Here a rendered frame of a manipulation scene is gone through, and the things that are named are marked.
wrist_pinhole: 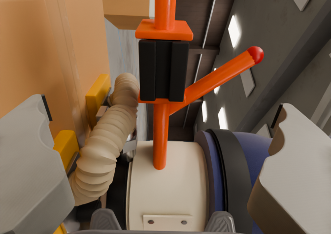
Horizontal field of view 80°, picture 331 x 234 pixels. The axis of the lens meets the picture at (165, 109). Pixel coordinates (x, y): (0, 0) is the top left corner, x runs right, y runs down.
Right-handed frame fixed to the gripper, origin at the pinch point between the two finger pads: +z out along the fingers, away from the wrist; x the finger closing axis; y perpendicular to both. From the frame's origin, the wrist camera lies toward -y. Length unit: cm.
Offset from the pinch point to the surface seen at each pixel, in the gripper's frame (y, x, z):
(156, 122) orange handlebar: 10.4, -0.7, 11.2
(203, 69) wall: 400, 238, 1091
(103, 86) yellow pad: 11.3, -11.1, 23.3
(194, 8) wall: 77, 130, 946
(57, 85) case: 5.5, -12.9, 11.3
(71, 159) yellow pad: 13.1, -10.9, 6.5
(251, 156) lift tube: 17.1, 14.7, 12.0
